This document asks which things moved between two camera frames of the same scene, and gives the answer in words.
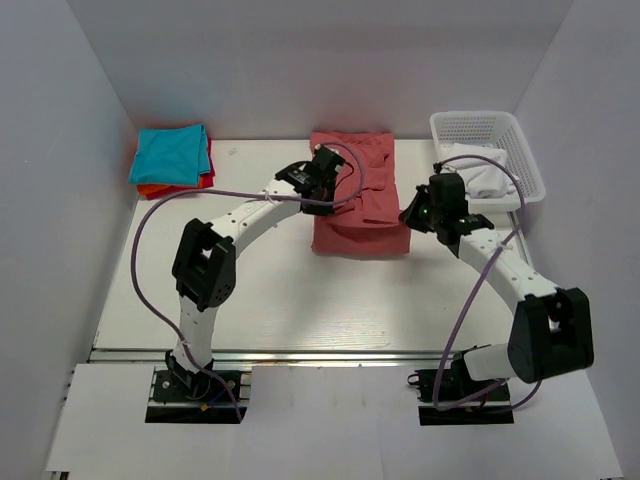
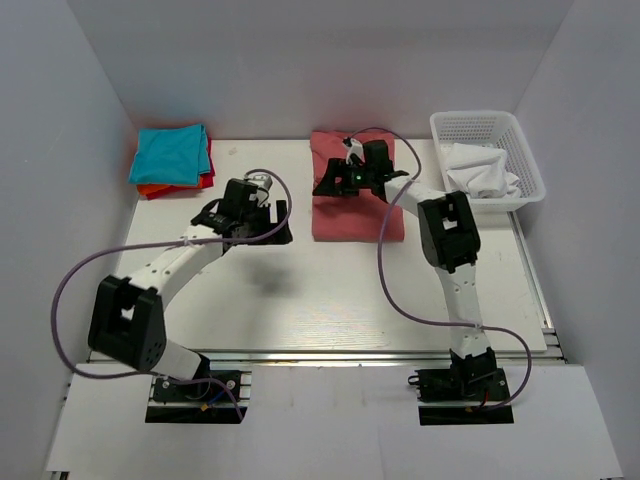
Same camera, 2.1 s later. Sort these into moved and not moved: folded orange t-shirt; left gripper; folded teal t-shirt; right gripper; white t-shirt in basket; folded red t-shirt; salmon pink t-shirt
Moved: right gripper; left gripper; salmon pink t-shirt
Not moved: white t-shirt in basket; folded teal t-shirt; folded orange t-shirt; folded red t-shirt
